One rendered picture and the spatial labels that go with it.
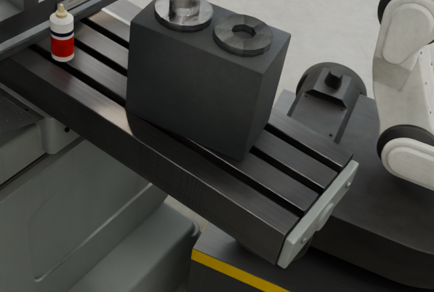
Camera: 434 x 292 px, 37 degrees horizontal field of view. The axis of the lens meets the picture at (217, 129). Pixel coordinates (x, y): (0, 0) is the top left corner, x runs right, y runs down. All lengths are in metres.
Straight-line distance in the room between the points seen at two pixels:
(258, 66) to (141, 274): 0.95
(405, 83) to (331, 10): 1.82
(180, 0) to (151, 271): 0.97
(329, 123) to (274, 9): 1.52
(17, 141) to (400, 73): 0.77
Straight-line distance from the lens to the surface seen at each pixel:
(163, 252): 1.82
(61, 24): 1.17
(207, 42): 0.98
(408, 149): 1.50
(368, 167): 1.64
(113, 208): 1.69
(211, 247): 1.59
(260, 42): 0.97
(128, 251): 1.81
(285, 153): 1.10
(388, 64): 1.39
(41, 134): 1.27
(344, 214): 1.52
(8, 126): 1.18
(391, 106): 1.49
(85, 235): 1.65
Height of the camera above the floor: 1.68
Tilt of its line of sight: 43 degrees down
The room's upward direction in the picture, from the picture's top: 11 degrees clockwise
